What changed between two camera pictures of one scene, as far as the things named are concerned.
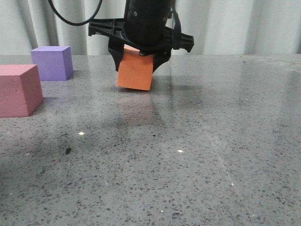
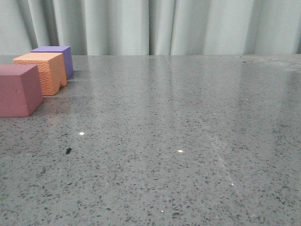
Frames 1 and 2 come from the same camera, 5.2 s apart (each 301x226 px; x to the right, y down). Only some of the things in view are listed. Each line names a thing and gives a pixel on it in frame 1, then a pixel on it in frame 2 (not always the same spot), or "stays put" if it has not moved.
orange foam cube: [135, 71] to [51, 67]
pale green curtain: [217, 27] stays put
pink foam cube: [20, 90] stays put
